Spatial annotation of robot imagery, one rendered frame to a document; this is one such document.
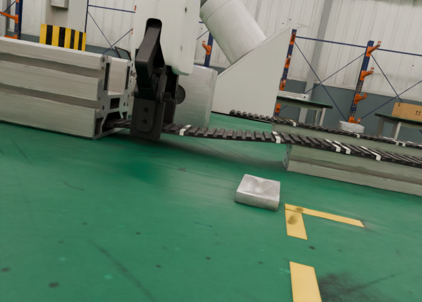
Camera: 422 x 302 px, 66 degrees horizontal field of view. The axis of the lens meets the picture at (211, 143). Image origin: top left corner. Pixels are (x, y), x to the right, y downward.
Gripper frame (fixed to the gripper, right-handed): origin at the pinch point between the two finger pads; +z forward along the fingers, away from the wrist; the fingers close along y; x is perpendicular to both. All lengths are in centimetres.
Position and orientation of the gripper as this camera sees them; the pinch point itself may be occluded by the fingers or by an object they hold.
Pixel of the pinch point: (154, 117)
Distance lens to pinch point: 37.4
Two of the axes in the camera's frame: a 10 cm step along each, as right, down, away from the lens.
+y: 1.0, -1.8, 9.8
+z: -1.7, 9.7, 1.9
